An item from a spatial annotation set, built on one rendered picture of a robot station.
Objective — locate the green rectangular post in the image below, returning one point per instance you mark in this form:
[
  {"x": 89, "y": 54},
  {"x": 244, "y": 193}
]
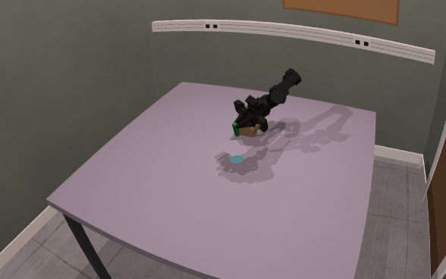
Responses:
[{"x": 236, "y": 131}]

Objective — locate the teal flat circle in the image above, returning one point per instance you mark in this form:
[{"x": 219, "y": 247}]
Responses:
[{"x": 236, "y": 159}]

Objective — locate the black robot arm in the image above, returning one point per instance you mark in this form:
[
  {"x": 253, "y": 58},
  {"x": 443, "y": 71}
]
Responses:
[{"x": 275, "y": 97}]

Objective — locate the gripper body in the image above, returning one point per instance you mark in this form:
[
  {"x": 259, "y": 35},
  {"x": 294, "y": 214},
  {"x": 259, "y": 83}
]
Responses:
[{"x": 239, "y": 104}]

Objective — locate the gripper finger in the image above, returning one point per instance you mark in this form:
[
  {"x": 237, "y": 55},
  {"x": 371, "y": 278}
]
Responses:
[
  {"x": 248, "y": 122},
  {"x": 241, "y": 116}
]

